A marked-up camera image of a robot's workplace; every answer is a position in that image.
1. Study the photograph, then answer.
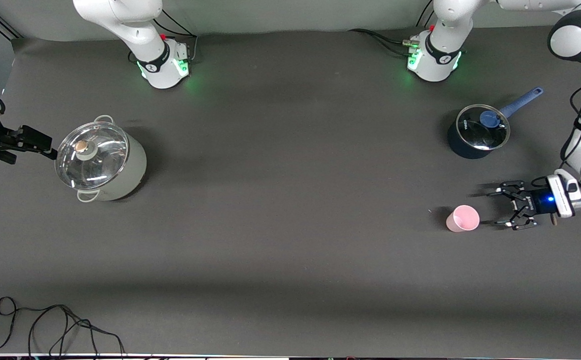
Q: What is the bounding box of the dark grey table mat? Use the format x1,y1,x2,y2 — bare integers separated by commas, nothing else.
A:
0,25,581,357

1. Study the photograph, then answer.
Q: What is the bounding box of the white stockpot with loop handles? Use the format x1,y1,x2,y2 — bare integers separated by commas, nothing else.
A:
54,114,148,203

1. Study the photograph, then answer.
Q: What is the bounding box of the pink plastic cup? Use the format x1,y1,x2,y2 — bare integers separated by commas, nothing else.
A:
445,204,481,233

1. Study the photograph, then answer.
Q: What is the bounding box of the black arm base cable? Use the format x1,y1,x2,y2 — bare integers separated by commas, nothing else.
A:
348,7,439,56
150,9,199,63

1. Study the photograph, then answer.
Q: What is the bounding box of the glass lid with blue knob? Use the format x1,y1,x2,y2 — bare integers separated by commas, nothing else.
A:
455,103,512,152

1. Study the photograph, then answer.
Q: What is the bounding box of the loose black cable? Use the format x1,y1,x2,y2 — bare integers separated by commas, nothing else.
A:
0,296,126,358

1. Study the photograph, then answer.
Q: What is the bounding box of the dark blue saucepan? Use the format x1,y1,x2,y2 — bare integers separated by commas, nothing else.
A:
446,87,545,160

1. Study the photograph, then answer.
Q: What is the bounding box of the black right arm base cable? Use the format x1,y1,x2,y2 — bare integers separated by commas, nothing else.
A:
150,9,199,63

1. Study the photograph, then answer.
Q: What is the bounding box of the black left arm base cable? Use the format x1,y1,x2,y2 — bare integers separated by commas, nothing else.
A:
348,7,439,56

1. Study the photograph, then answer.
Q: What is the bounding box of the glass lid with tan knob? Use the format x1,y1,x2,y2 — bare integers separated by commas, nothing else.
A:
54,121,130,191

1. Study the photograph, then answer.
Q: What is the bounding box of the white left gripper mounting block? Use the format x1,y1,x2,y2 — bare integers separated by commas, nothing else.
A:
546,172,579,218

